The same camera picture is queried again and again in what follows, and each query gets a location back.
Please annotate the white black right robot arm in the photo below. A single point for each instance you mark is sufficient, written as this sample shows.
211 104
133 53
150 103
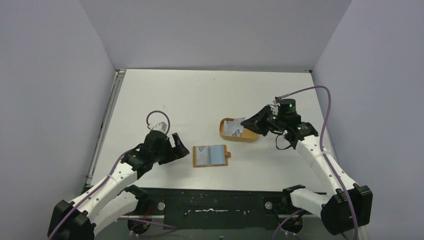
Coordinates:
345 205

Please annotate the yellow leather card holder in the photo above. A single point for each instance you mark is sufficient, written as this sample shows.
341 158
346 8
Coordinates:
218 156

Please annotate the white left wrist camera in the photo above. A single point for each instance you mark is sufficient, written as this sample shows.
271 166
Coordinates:
161 127

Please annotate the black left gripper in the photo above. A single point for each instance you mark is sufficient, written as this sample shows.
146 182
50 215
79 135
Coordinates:
174 154

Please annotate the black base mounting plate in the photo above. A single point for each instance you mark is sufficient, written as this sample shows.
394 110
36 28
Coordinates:
200 209

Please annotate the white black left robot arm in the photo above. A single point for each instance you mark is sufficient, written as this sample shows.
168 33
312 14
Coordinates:
68 223

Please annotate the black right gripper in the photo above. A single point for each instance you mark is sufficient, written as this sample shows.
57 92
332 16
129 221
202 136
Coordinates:
265 117

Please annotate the silver credit card stack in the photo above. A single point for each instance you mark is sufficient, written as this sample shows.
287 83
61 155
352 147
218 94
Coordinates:
227 131

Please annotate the aluminium frame rail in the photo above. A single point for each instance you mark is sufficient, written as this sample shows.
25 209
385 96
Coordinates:
126 202

